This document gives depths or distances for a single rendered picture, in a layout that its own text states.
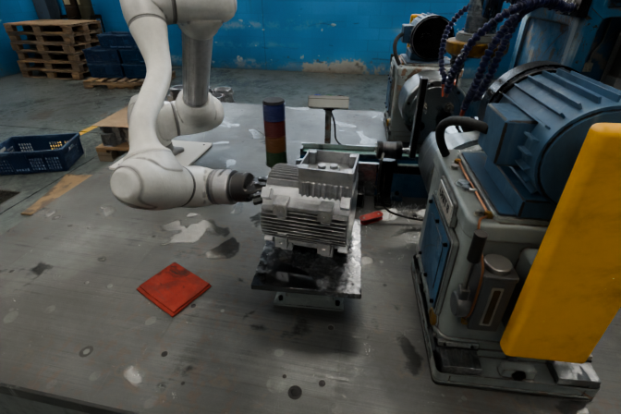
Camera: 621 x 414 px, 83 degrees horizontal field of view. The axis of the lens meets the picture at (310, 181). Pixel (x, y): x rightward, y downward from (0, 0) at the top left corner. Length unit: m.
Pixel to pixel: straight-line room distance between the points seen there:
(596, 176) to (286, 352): 0.63
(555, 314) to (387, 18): 6.29
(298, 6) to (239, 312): 6.29
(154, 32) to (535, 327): 1.06
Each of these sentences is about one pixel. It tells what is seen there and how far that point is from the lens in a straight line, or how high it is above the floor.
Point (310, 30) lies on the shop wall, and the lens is 6.86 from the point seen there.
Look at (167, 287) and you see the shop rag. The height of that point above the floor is 0.81.
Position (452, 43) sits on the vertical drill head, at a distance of 1.21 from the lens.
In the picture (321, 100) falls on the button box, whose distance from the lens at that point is 1.50.
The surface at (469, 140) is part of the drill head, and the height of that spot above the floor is 1.16.
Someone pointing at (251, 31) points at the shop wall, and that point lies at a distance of 7.16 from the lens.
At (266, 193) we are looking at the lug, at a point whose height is 1.08.
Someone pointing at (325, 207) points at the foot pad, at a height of 1.08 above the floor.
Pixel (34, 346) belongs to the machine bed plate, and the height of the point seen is 0.80.
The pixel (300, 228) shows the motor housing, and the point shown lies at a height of 1.02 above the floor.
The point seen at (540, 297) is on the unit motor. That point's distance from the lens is 0.63.
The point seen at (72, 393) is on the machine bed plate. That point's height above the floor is 0.80.
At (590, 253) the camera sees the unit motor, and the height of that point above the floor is 1.18.
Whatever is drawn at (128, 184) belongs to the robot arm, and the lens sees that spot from 0.76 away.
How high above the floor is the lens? 1.49
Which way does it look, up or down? 30 degrees down
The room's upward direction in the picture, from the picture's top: straight up
